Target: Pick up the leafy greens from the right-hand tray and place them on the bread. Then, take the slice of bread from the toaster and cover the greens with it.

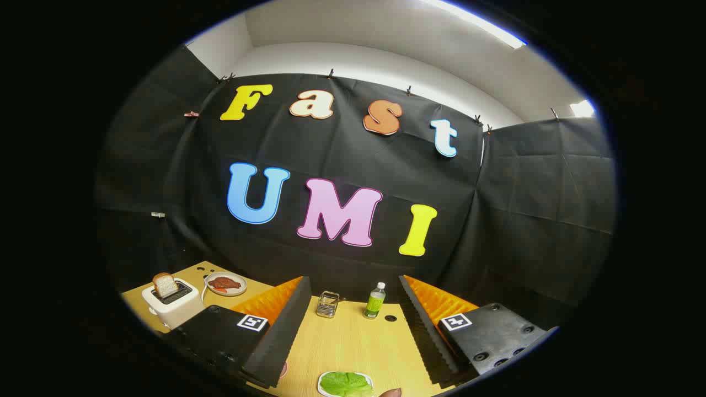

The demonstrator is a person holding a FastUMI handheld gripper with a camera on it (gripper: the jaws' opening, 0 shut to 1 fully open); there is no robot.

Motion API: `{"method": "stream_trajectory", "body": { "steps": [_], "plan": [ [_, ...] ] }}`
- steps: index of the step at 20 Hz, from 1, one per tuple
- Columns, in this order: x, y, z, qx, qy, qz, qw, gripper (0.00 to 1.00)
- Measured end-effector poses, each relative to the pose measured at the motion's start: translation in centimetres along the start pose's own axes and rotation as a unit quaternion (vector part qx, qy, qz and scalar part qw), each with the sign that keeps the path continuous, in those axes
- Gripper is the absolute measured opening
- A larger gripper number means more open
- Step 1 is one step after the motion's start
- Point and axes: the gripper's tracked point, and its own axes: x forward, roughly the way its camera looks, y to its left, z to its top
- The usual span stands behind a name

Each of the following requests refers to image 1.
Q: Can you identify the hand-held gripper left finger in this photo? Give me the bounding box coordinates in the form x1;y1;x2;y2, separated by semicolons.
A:
165;276;312;389

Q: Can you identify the white bread slice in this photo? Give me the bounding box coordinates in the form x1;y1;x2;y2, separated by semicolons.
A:
153;272;179;299

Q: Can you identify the green lettuce leaf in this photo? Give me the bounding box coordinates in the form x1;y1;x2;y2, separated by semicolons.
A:
320;372;375;397

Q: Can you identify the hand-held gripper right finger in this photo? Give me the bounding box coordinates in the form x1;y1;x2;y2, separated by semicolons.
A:
398;275;559;387

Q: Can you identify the square white plate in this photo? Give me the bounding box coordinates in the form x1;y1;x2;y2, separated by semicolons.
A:
317;371;376;397

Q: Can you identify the black backdrop cloth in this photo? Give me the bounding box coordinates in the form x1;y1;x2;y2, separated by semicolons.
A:
94;47;617;331

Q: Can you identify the white toaster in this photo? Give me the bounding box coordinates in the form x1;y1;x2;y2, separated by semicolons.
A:
142;277;206;330

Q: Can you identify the metal wire utensil holder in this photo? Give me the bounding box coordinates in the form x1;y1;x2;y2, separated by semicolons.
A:
316;291;340;319

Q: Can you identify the small oval white plate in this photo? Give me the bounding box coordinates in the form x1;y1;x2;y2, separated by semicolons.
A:
204;272;248;297

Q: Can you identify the green label plastic bottle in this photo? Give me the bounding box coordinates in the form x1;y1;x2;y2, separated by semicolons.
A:
363;282;387;320

